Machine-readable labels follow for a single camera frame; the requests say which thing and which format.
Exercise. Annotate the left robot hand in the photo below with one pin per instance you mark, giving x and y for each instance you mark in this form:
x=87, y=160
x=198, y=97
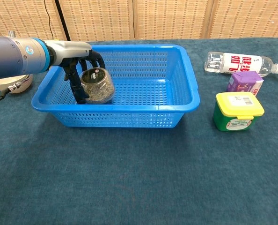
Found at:
x=68, y=50

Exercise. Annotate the clear water bottle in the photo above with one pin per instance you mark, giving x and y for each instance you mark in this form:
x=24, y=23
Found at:
x=239, y=63

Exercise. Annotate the glass jar of herbs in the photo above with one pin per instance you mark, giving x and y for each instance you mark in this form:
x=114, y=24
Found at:
x=99, y=90

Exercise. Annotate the purple carton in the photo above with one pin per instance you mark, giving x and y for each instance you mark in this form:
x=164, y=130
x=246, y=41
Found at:
x=244, y=80

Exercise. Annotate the black tripod stand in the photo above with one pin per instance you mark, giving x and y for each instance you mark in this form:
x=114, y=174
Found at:
x=62, y=21

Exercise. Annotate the yellow square container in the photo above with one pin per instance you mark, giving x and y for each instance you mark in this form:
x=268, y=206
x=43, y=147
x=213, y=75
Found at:
x=237, y=105

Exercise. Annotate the blue plastic basket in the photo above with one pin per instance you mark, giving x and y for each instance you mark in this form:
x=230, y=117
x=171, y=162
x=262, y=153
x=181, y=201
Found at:
x=139, y=117

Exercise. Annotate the bamboo folding screen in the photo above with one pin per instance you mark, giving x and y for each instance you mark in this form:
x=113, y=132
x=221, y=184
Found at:
x=171, y=18

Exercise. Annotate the teal table mat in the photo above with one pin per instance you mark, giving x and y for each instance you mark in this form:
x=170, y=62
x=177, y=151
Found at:
x=139, y=168

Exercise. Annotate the beige bowl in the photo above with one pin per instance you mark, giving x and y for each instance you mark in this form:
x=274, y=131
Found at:
x=3, y=84

